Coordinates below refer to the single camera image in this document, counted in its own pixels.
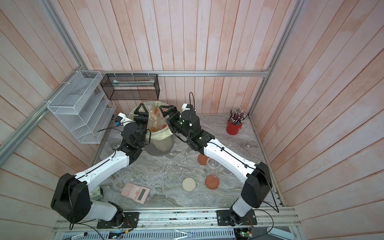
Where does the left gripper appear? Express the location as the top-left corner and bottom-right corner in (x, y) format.
(133, 103), (149, 146)

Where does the brown jar lid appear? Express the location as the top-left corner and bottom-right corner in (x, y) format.
(198, 154), (209, 166)
(205, 175), (220, 190)

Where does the cream jar lid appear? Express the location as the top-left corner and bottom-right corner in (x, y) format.
(182, 178), (197, 192)

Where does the oatmeal jar with brown lid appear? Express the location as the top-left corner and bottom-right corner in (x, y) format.
(207, 158), (221, 171)

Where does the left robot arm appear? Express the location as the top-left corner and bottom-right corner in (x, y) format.
(51, 104), (149, 228)

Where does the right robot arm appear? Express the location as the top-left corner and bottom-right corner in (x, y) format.
(159, 104), (273, 226)

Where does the grey trash bin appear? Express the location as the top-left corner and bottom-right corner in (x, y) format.
(144, 136), (174, 156)

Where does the red pencil cup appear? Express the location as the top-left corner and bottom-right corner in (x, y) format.
(226, 121), (243, 136)

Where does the bundle of pencils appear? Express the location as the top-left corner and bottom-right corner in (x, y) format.
(228, 108), (248, 126)

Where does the pink calculator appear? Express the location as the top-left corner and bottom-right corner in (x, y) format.
(121, 183), (150, 204)

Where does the pale green tape dispenser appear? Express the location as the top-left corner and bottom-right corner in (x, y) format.
(90, 186), (104, 201)

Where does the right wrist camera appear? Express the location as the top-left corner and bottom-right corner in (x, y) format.
(182, 103), (195, 112)

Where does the black wire mesh basket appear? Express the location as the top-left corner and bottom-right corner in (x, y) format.
(101, 73), (160, 101)

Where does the horizontal aluminium frame bar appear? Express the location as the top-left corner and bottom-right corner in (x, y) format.
(84, 70), (269, 77)

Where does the white wire mesh shelf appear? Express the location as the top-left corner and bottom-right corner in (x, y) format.
(48, 71), (116, 144)

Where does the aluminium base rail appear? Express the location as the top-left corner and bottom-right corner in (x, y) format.
(50, 207), (306, 240)

